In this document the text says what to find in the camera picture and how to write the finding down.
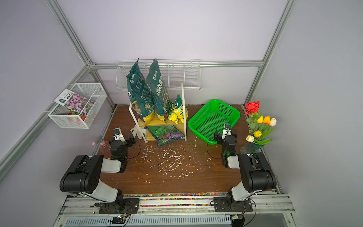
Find green plastic basket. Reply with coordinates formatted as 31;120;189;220
188;99;241;145

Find green seed bag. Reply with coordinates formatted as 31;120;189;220
147;125;185;147

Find dark green fertilizer bag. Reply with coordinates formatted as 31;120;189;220
126;59;155;125
146;58;172;121

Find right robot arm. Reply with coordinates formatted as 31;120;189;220
211;130;277;213

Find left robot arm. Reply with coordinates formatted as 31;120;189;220
60;133;140;216

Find white wooden shelf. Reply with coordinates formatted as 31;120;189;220
129;83;188;143

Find yellow fertilizer bag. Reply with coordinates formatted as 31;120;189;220
168;94;189;125

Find white gloves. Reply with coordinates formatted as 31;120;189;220
130;125;145;139

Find pink spray bottle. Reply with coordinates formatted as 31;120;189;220
92;136;111;159

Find artificial flower bouquet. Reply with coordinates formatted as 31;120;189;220
244;101;277;149

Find purple flower seed packet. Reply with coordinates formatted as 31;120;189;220
54;89;94;116

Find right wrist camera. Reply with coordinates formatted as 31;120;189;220
221;124;232;140

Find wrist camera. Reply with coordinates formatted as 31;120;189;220
112;128;126;142
221;124;232;140

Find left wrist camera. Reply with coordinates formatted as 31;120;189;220
112;128;126;142

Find white wire side basket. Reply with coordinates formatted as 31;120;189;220
48;83;107;129

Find white wire wall rack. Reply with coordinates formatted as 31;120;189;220
115;59;201;90

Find metal base rail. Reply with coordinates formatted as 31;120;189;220
54;191;301;227

